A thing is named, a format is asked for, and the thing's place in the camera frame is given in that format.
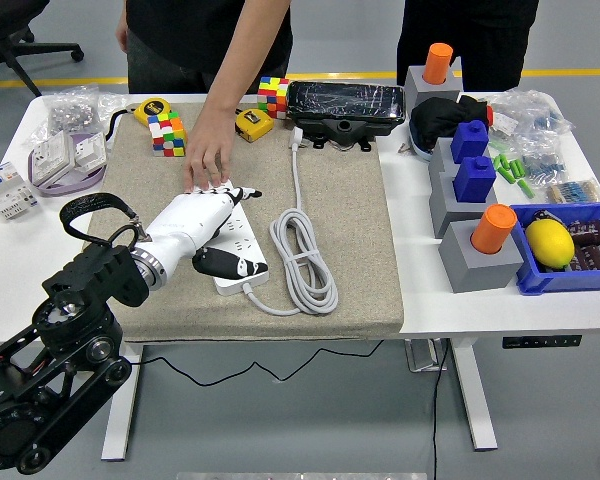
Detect yellow lemon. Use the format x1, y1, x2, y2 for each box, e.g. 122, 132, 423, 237
524, 219, 576, 266

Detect black white strap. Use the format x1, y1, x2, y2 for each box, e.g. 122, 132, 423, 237
103, 106, 137, 146

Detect clear bag of resistors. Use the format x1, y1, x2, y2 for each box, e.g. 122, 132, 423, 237
544, 177, 600, 205

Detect black office chair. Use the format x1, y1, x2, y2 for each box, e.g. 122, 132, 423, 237
0, 0, 86, 99

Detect yellow tape measure black label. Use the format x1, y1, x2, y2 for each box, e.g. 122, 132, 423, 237
132, 97, 174, 126

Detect white power strip cable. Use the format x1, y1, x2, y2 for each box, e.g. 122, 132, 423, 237
242, 124, 340, 318

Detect person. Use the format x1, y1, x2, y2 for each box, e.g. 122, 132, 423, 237
395, 0, 540, 94
125, 0, 294, 95

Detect grey block round hole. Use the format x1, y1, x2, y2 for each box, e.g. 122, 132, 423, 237
404, 63, 462, 109
438, 218, 525, 294

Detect large clear plastic bag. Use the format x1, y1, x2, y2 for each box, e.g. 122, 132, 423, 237
487, 88, 576, 151

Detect white wall socket panel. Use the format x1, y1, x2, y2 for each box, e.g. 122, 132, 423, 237
32, 132, 77, 185
72, 132, 107, 171

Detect white circuit breaker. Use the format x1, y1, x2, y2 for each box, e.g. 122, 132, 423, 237
0, 162, 41, 221

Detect blue square peg block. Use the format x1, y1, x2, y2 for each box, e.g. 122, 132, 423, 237
450, 119, 490, 165
452, 155, 497, 204

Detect black table control panel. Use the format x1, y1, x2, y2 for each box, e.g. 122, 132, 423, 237
502, 334, 583, 350

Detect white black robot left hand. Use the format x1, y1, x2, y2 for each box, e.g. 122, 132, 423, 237
142, 186, 270, 280

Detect white blue curved object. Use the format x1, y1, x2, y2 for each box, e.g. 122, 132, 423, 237
409, 124, 435, 162

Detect yellow tape measure silver clip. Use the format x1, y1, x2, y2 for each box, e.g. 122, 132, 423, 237
235, 107, 275, 144

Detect person's left hand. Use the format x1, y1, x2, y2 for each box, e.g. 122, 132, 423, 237
182, 107, 237, 194

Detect purple plastic tray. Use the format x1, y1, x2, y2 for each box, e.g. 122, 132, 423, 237
27, 130, 107, 197

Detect thin black adapter cord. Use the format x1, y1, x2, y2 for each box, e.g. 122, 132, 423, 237
129, 339, 384, 389

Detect silver metal bracket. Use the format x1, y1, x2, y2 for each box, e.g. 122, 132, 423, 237
404, 338, 449, 374

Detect white table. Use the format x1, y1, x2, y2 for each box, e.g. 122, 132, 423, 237
0, 92, 600, 464

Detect clear bag blue components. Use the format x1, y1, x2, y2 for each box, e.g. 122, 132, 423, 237
519, 147, 569, 186

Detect white power strip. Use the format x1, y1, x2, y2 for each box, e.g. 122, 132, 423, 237
189, 183, 271, 297

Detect black device wrapped in film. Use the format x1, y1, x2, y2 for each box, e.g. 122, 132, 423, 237
285, 80, 407, 153

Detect orange cylinder peg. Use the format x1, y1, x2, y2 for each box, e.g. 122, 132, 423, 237
470, 203, 519, 255
422, 42, 454, 85

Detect grey-brown fabric mat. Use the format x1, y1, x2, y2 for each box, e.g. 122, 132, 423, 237
79, 102, 406, 344

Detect black hanging cable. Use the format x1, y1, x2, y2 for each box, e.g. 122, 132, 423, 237
432, 338, 451, 480

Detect clear bag of screws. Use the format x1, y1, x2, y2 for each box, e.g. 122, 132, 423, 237
29, 84, 131, 146

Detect blue plastic bin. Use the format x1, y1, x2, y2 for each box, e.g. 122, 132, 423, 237
509, 201, 600, 297

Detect colourful twisted puzzle cube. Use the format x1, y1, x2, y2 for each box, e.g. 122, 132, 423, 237
147, 110, 189, 158

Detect black cloth bundle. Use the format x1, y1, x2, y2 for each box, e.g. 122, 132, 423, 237
409, 94, 491, 154

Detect dark brown capacitors pile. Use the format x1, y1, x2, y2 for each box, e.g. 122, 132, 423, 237
567, 219, 600, 272

